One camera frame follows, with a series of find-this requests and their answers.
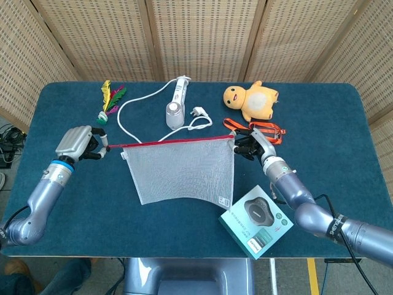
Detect person's leg in jeans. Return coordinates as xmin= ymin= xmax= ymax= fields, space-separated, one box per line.
xmin=0 ymin=259 xmax=93 ymax=295

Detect blue felt table cover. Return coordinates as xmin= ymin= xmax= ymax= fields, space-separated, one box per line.
xmin=6 ymin=81 xmax=391 ymax=259

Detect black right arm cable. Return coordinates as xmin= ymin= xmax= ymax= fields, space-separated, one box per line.
xmin=316 ymin=193 xmax=380 ymax=295

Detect brown shoe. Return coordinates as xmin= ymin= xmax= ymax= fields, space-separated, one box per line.
xmin=3 ymin=258 xmax=31 ymax=279

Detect yellow plush toy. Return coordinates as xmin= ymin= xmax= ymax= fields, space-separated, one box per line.
xmin=222 ymin=80 xmax=281 ymax=122

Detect white table leg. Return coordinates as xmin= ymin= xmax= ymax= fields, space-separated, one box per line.
xmin=268 ymin=258 xmax=279 ymax=295

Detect white power cord with plug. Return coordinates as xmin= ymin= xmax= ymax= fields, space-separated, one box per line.
xmin=116 ymin=78 xmax=214 ymax=145

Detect wicker folding screen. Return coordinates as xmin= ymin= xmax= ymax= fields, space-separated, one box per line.
xmin=0 ymin=0 xmax=393 ymax=173

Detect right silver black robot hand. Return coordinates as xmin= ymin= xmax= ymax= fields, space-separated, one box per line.
xmin=230 ymin=128 xmax=277 ymax=160

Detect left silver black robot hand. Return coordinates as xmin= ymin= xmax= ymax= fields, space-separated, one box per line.
xmin=55 ymin=125 xmax=111 ymax=163

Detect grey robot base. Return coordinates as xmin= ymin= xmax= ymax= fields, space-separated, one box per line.
xmin=122 ymin=257 xmax=255 ymax=295

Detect orange lanyard with badge holder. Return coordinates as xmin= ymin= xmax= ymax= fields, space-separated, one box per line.
xmin=223 ymin=117 xmax=287 ymax=145

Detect clear mesh zipper pouch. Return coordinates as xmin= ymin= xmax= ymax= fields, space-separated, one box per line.
xmin=107 ymin=134 xmax=236 ymax=206

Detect teal speaker box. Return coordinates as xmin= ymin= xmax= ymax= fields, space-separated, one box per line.
xmin=217 ymin=184 xmax=295 ymax=261

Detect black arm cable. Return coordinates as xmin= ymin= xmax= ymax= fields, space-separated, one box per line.
xmin=316 ymin=193 xmax=380 ymax=295
xmin=0 ymin=205 xmax=31 ymax=234

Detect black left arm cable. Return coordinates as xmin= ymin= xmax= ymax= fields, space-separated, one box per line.
xmin=0 ymin=205 xmax=31 ymax=234

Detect colourful feather shuttlecock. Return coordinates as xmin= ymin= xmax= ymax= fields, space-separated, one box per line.
xmin=96 ymin=79 xmax=127 ymax=126

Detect black floor cables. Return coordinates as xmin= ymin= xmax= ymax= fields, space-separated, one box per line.
xmin=0 ymin=122 xmax=27 ymax=168

